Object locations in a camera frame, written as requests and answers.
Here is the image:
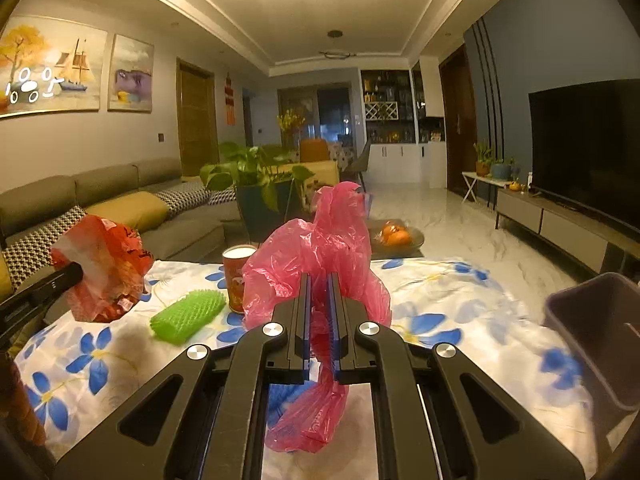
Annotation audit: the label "red cylindrical can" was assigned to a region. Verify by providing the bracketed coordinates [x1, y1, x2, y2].
[222, 244, 257, 315]

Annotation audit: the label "wooden door left wall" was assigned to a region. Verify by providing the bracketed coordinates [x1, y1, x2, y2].
[176, 58, 219, 178]

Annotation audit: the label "dark purple trash bin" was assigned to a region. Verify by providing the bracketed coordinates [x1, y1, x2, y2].
[542, 271, 640, 466]

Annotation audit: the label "pink plastic bag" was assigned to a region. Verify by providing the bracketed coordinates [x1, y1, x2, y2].
[243, 182, 392, 453]

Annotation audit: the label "grey sectional sofa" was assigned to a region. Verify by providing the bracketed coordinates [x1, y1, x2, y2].
[1, 158, 244, 298]

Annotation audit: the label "potted green plant teal pot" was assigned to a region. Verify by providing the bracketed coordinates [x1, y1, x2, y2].
[200, 142, 314, 243]

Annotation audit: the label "white side table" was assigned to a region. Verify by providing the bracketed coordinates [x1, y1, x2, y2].
[460, 170, 507, 205]

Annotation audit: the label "green foam fruit net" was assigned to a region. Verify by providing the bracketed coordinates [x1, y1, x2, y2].
[150, 289, 226, 346]

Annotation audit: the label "floral blue white tablecloth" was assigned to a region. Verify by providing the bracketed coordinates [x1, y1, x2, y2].
[17, 258, 598, 479]

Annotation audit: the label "yellow cushion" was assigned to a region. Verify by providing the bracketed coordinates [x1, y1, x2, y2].
[86, 191, 169, 233]

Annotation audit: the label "dark wooden door right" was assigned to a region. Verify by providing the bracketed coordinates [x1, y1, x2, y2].
[439, 46, 477, 196]

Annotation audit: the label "black flat television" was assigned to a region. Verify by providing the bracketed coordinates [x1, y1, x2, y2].
[528, 79, 639, 230]

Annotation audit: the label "ring ceiling lamp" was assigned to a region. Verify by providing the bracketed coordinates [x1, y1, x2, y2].
[320, 50, 356, 61]

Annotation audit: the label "white display cabinet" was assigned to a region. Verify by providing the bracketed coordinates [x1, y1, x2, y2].
[360, 56, 447, 188]

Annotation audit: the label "orange dining chair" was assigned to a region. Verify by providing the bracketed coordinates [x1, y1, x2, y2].
[299, 139, 330, 162]

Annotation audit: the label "grey tv console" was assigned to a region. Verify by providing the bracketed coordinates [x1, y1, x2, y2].
[495, 188, 639, 282]

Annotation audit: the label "fruit bowl with oranges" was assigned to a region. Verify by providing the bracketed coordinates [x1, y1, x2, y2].
[367, 219, 424, 259]

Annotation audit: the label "red printed plastic bag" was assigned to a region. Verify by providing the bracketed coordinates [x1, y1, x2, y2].
[50, 214, 154, 323]

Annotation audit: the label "large sailboat painting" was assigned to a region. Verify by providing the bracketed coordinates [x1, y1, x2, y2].
[0, 15, 107, 118]

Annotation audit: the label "small potted plants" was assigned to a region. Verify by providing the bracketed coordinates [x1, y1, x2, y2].
[473, 141, 520, 181]

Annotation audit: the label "houndstooth cushion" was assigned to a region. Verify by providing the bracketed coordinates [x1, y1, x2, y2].
[2, 206, 86, 288]

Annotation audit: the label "small purple painting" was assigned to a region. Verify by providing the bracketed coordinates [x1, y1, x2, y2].
[107, 34, 154, 113]

